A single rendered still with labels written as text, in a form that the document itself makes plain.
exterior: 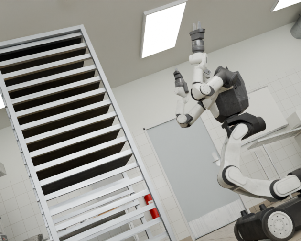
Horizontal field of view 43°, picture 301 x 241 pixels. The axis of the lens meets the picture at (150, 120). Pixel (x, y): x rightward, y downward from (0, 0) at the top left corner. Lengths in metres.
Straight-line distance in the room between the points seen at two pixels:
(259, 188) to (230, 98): 0.67
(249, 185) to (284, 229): 0.38
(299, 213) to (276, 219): 0.19
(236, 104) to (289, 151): 4.47
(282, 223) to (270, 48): 5.71
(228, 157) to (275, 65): 5.19
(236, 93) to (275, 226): 0.98
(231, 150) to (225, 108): 0.31
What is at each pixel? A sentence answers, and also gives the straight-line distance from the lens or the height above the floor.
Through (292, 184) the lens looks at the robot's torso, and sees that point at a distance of 2.84.
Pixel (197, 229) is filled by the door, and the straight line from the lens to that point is 6.56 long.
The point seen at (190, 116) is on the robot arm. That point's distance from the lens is 3.07.
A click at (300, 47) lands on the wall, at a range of 8.20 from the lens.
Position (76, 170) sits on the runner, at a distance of 2.30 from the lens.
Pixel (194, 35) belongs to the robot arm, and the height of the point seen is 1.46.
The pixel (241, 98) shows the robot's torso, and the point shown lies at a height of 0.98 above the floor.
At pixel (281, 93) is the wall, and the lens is 7.58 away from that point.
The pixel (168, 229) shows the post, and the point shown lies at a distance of 2.29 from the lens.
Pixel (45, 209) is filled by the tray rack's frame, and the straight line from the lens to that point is 2.21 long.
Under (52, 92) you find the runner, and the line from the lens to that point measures 2.47.
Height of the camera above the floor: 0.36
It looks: 15 degrees up
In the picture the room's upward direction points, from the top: 24 degrees counter-clockwise
